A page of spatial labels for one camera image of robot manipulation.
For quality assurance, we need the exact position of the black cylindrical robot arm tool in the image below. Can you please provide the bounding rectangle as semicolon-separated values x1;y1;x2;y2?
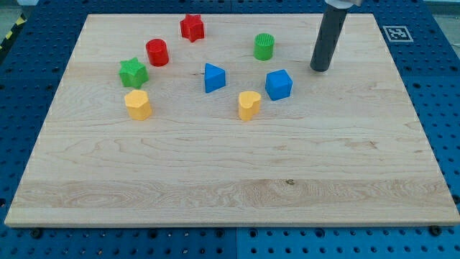
310;0;363;72

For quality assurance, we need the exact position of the blue triangle block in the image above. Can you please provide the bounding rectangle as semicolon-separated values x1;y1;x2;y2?
204;63;226;93

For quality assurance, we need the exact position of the yellow heart block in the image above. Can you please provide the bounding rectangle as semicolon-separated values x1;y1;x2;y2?
238;91;262;122

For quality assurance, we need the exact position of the blue cube block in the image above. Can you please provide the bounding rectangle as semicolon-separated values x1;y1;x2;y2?
265;69;293;101

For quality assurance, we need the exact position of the wooden board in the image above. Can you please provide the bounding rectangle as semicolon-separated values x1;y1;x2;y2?
5;14;459;228

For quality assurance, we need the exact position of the yellow hexagon block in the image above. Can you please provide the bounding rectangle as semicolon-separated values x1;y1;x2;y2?
124;90;152;120

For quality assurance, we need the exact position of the green cylinder block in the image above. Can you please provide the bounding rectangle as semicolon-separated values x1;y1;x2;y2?
253;33;275;61

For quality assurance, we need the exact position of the red cylinder block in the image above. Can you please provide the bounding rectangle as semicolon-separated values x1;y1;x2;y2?
146;38;170;67

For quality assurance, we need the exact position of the red star block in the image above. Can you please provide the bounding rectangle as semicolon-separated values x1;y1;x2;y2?
180;14;205;42

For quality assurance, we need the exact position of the green star block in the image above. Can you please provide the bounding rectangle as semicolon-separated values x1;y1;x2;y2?
119;58;149;89

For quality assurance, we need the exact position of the white fiducial marker tag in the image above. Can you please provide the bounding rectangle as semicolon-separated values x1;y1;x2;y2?
383;25;413;42

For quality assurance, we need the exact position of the black bolt left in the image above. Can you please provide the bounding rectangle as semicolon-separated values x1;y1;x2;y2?
29;228;43;239

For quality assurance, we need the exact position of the black bolt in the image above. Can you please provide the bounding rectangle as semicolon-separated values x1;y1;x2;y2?
29;228;43;239
428;225;442;237

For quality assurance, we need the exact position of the black bolt right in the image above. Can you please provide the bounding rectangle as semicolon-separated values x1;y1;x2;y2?
428;225;442;237

